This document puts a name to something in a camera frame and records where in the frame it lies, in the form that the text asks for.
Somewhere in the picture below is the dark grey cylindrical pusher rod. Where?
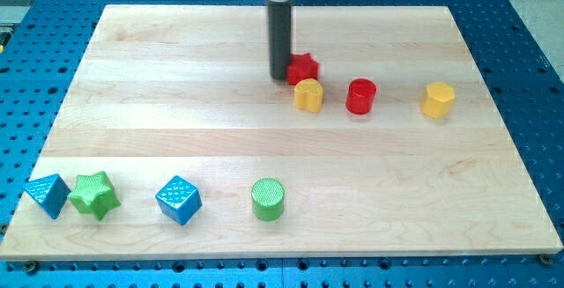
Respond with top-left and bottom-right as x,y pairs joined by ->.
267,1 -> 292,80

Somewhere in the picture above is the red star block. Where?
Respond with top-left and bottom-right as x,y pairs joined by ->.
286,53 -> 319,85

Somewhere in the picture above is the yellow heart block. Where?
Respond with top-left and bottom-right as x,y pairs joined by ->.
293,78 -> 324,113

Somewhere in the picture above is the green star block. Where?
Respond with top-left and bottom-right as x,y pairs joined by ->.
67,171 -> 121,221

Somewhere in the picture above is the red cylinder block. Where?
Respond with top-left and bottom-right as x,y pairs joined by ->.
345,78 -> 377,114

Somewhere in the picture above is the light wooden board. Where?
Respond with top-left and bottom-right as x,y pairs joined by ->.
1,4 -> 562,261

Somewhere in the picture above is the yellow hexagon block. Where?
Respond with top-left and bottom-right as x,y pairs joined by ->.
420,82 -> 456,119

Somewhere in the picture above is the green cylinder block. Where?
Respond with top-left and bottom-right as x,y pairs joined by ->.
251,178 -> 286,221

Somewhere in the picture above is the blue cube block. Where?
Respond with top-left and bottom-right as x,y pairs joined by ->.
155,175 -> 203,225

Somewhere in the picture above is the blue triangle block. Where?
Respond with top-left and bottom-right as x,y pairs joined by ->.
25,174 -> 71,219

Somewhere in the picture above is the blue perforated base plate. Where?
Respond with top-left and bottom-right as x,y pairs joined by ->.
1,0 -> 563,287

